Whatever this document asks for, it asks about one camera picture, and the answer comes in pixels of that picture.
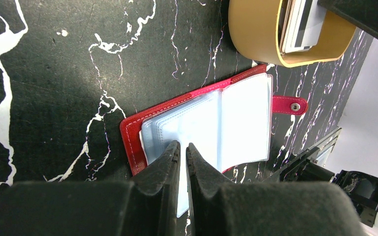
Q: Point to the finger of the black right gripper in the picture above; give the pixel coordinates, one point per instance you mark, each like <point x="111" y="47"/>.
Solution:
<point x="361" y="13"/>

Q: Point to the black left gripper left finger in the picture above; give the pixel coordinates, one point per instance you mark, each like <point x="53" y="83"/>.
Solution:
<point x="145" y="205"/>

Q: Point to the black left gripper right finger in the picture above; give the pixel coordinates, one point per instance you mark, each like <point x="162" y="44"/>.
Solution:
<point x="219" y="207"/>

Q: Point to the stack of silver cards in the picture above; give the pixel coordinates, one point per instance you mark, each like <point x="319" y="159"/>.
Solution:
<point x="300" y="25"/>

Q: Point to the red card holder wallet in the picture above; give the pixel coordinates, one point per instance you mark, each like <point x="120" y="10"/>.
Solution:
<point x="229" y="122"/>

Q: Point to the orange card tray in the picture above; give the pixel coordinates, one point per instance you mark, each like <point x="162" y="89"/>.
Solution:
<point x="253" y="27"/>

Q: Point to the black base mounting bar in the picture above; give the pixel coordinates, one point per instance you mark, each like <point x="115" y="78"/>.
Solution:
<point x="361" y="188"/>

